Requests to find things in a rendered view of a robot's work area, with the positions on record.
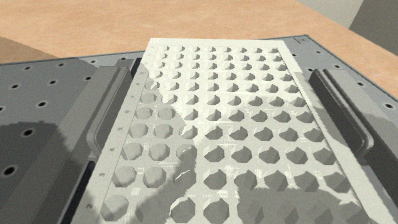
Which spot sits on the grey flat base plate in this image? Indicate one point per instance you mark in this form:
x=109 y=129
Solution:
x=36 y=95

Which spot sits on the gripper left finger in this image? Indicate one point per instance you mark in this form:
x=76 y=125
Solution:
x=43 y=192

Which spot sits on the white well plate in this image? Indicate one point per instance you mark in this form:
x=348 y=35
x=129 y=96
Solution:
x=241 y=115

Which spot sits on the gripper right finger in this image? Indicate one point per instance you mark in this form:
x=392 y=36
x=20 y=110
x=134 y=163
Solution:
x=370 y=134

